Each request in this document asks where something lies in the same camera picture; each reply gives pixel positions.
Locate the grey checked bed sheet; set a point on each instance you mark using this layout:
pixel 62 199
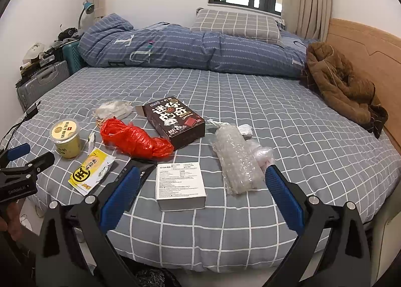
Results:
pixel 323 152

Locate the clear plastic bag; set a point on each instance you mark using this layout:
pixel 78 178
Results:
pixel 264 155

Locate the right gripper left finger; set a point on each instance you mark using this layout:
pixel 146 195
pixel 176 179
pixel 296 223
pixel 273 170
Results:
pixel 74 249

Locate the yellow lidded cup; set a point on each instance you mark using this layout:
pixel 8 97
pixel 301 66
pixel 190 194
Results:
pixel 65 136

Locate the teal suitcase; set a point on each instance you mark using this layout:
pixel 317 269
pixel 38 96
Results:
pixel 72 56

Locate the bubble wrap roll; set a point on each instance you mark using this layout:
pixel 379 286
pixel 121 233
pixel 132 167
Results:
pixel 240 169

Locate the yellow snack wrapper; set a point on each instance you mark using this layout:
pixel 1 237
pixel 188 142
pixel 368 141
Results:
pixel 91 171

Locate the blue desk lamp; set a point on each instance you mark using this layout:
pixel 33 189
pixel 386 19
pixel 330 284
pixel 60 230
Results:
pixel 88 8

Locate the brown fleece jacket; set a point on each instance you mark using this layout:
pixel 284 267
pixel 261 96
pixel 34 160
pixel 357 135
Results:
pixel 331 75

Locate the clutter on suitcases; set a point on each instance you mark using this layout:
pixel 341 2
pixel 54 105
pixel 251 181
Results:
pixel 40 56

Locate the white cotton pad bag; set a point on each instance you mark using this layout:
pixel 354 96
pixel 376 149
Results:
pixel 115 108

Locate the black flat item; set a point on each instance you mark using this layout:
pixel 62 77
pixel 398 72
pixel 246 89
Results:
pixel 145 168

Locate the person's left hand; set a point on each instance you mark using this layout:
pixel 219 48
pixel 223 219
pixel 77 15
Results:
pixel 12 225

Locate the wooden headboard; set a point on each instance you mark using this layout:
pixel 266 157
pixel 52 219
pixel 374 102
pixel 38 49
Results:
pixel 376 55

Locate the grey checked pillow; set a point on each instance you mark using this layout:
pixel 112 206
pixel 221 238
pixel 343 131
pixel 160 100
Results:
pixel 250 26

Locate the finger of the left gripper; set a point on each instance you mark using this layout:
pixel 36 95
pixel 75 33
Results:
pixel 10 155
pixel 30 169

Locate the grey suitcase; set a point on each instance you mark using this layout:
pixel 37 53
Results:
pixel 30 90

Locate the red plastic bag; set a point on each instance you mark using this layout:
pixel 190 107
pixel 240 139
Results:
pixel 134 141

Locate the white product box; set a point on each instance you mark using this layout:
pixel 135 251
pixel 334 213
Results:
pixel 179 187

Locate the white tissue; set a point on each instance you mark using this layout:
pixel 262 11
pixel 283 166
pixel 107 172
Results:
pixel 244 129

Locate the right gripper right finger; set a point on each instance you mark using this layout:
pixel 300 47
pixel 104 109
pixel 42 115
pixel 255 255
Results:
pixel 346 258

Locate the dark brown snack box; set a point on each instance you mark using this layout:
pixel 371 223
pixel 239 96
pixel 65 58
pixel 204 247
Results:
pixel 174 121

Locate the blue striped duvet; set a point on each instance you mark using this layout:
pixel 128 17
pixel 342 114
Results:
pixel 114 42

